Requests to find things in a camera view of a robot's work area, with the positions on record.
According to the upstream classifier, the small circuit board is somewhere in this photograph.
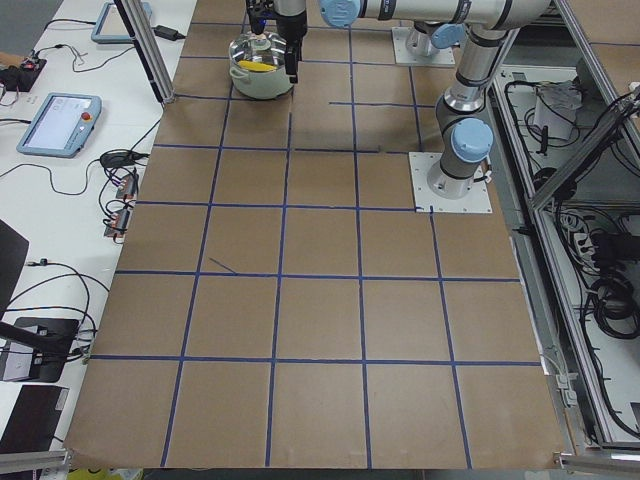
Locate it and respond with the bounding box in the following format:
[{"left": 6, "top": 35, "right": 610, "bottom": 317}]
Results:
[
  {"left": 103, "top": 208, "right": 131, "bottom": 239},
  {"left": 116, "top": 173, "right": 139, "bottom": 201}
]

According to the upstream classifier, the aluminium frame post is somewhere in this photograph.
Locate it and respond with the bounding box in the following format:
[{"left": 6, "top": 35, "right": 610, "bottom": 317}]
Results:
[{"left": 114, "top": 0, "right": 175, "bottom": 105}]

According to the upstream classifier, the small circuit board upper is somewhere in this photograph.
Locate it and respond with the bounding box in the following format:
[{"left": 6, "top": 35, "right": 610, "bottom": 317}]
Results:
[{"left": 116, "top": 173, "right": 139, "bottom": 201}]

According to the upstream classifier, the pale green metal pot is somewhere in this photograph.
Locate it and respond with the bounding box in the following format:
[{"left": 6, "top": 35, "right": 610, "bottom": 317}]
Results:
[{"left": 229, "top": 57, "right": 293, "bottom": 100}]

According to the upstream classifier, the yellow corn cob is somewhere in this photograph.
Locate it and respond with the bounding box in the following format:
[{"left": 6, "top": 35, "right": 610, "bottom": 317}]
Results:
[{"left": 238, "top": 60, "right": 278, "bottom": 73}]

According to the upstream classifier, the black monitor stand base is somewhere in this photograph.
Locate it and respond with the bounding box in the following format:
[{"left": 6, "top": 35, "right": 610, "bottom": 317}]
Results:
[{"left": 1, "top": 317, "right": 79, "bottom": 383}]

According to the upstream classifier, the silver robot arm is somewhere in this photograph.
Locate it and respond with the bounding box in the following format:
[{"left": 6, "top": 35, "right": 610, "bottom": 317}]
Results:
[
  {"left": 319, "top": 1, "right": 549, "bottom": 200},
  {"left": 245, "top": 0, "right": 307, "bottom": 84}
]

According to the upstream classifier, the glass pot lid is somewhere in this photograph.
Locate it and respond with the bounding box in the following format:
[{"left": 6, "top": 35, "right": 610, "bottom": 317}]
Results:
[{"left": 229, "top": 32, "right": 286, "bottom": 69}]

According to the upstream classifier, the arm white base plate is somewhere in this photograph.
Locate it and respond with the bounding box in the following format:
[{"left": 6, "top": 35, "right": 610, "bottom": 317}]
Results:
[
  {"left": 409, "top": 152, "right": 493, "bottom": 214},
  {"left": 391, "top": 27, "right": 455, "bottom": 68}
]

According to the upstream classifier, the near blue teach pendant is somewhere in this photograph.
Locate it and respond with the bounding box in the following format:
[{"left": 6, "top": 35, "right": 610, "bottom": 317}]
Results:
[{"left": 16, "top": 92, "right": 102, "bottom": 158}]

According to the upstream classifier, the black power adapter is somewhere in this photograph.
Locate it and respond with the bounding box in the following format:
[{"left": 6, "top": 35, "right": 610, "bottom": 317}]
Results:
[{"left": 153, "top": 25, "right": 185, "bottom": 41}]

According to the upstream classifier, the small circuit board lower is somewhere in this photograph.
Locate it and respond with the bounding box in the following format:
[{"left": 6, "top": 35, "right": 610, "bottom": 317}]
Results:
[{"left": 103, "top": 208, "right": 131, "bottom": 239}]

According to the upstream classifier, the far blue teach pendant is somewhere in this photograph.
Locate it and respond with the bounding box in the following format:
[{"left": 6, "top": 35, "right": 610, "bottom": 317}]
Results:
[{"left": 91, "top": 2, "right": 132, "bottom": 44}]

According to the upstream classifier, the black mouse device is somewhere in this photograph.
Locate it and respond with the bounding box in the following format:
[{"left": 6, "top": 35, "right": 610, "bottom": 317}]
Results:
[{"left": 99, "top": 149, "right": 148, "bottom": 169}]

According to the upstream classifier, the blue teach pendant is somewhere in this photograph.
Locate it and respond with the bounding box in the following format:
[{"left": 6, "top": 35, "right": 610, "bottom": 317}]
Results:
[
  {"left": 91, "top": 2, "right": 132, "bottom": 44},
  {"left": 16, "top": 92, "right": 102, "bottom": 158}
]

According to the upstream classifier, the black electronics box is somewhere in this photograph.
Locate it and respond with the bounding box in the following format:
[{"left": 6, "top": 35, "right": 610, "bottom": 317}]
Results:
[{"left": 1, "top": 57, "right": 47, "bottom": 92}]

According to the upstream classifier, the white paper bag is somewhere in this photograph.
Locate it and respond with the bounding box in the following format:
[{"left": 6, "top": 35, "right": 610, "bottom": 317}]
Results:
[{"left": 533, "top": 81, "right": 582, "bottom": 140}]

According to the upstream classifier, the brown paper table cover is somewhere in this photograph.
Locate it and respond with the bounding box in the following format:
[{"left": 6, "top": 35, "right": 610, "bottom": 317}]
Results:
[{"left": 66, "top": 1, "right": 564, "bottom": 469}]

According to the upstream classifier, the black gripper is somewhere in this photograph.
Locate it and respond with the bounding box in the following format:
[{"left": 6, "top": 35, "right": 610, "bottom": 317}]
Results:
[{"left": 245, "top": 0, "right": 307, "bottom": 84}]

